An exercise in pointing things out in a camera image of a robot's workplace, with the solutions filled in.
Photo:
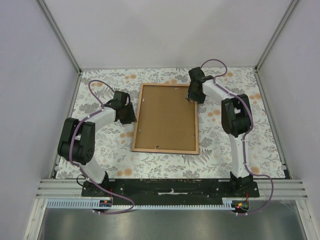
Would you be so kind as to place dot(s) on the left aluminium corner post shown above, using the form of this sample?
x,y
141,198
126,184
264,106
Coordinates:
x,y
58,33

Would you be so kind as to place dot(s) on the white slotted cable duct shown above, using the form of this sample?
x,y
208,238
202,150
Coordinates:
x,y
107,204

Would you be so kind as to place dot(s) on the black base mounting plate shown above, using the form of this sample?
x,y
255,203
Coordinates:
x,y
179,191

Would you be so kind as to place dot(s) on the wooden picture frame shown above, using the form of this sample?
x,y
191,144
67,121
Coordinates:
x,y
136,140

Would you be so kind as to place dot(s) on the aluminium front rail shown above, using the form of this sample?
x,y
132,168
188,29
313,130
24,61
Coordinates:
x,y
283,189

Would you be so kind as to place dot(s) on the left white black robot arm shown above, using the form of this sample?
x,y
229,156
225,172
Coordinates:
x,y
78,137

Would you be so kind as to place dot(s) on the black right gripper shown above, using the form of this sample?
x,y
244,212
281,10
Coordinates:
x,y
190,95

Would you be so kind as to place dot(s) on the right aluminium corner post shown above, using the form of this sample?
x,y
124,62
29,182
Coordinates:
x,y
277,33

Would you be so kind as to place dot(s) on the floral patterned table mat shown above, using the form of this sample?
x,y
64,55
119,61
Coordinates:
x,y
113,143

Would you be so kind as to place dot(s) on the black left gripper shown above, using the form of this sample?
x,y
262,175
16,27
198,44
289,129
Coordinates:
x,y
132,118

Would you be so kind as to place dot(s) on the brown cardboard backing board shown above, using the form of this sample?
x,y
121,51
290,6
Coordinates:
x,y
167,117

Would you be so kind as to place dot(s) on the aluminium corner post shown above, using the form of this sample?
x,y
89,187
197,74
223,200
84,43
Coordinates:
x,y
58,33
277,33

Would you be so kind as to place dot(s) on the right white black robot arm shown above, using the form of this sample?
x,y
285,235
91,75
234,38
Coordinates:
x,y
236,120

